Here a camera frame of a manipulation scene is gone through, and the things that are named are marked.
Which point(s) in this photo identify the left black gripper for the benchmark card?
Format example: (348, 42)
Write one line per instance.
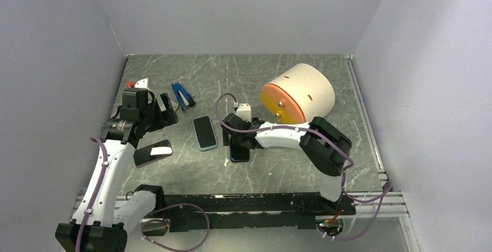
(169, 117)

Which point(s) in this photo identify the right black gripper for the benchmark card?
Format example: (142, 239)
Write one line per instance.
(225, 138)

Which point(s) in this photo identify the light blue phone case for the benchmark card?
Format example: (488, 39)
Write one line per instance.
(205, 133)

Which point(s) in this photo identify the purple edged glossy phone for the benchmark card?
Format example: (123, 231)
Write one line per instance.
(148, 154)

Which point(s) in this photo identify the blue edged black phone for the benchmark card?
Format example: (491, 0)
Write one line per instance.
(239, 154)

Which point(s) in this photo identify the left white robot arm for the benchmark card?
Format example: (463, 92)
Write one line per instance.
(96, 225)

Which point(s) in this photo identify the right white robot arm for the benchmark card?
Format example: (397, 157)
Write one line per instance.
(325, 146)

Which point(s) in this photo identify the blue clip tool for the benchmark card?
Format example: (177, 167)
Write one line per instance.
(185, 100)

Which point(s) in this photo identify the cream and orange drum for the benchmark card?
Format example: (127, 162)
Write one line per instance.
(298, 95)

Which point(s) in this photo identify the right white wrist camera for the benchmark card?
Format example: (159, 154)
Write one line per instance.
(244, 112)

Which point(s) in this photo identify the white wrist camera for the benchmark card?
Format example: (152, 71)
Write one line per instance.
(143, 83)
(244, 112)

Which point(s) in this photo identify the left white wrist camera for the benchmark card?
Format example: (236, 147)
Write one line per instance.
(143, 83)

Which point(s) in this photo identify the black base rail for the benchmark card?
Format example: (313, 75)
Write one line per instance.
(303, 210)

